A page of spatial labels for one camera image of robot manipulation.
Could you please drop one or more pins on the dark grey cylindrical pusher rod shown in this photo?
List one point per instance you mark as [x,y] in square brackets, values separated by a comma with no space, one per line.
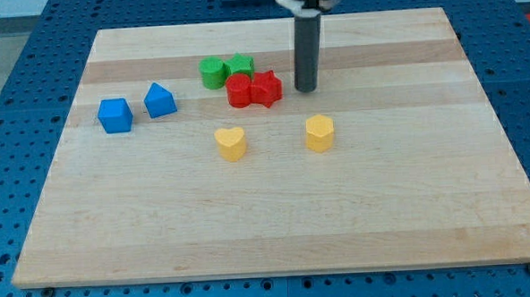
[306,51]

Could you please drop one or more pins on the blue cube block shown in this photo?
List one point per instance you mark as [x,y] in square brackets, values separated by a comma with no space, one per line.
[115,115]

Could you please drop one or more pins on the light wooden board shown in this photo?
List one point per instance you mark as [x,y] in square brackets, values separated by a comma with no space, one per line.
[421,173]

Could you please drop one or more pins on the green cylinder block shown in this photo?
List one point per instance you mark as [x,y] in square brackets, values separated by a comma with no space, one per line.
[213,72]

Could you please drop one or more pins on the blue triangular prism block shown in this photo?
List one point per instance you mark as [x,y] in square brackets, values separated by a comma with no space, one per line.
[159,101]

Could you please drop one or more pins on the yellow hexagon block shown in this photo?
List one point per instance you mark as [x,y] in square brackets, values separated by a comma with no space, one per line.
[319,133]

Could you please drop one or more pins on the green star block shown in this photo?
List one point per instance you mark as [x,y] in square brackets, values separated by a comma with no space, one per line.
[240,64]

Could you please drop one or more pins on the red cylinder block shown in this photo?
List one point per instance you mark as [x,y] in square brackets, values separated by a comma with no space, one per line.
[238,87]

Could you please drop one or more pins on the yellow heart block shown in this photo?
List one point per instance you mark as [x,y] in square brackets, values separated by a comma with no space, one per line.
[232,143]

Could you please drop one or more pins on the red star block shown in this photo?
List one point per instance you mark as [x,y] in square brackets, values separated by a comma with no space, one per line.
[266,88]

